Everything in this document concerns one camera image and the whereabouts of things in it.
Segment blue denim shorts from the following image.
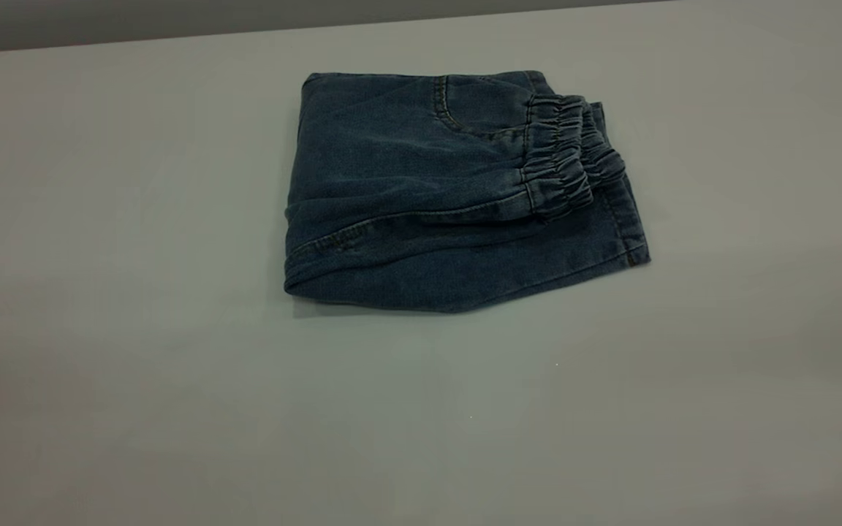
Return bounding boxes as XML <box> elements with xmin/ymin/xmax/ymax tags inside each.
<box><xmin>284</xmin><ymin>69</ymin><xmax>651</xmax><ymax>313</ymax></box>

